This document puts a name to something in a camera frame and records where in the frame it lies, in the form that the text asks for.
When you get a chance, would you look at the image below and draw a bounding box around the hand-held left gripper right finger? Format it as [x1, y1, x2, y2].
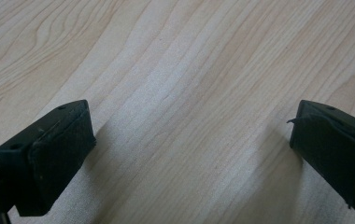
[287, 99, 355, 217]

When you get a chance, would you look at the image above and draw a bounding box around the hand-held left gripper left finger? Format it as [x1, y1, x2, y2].
[0, 99, 97, 217]

